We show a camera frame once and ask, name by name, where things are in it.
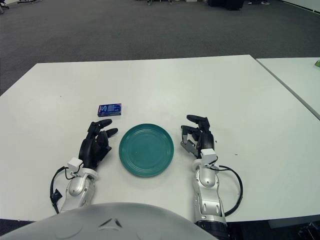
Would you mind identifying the black background object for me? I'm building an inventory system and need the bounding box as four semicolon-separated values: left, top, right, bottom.
207;0;245;11

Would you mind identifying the teal round plate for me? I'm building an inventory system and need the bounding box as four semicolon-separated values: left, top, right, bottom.
118;123;175;178

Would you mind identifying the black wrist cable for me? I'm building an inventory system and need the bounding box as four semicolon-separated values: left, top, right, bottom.
209;163;244;217
49;166;74;215

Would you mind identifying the black object under table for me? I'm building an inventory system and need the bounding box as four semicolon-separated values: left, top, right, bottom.
296;221;320;240

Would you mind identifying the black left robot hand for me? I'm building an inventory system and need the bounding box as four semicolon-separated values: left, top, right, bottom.
78;119;119;169

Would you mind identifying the grey robot torso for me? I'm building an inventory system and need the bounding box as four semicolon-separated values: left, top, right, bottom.
0;201;213;240

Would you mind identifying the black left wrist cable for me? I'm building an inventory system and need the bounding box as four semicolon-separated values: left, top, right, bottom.
49;166;74;215

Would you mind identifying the blue gum box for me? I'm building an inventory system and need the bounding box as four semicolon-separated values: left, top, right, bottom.
97;103;124;117

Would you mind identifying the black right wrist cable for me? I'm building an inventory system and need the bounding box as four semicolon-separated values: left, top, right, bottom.
209;163;244;217

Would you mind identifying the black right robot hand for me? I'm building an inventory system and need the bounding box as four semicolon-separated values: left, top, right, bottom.
179;114;216;160

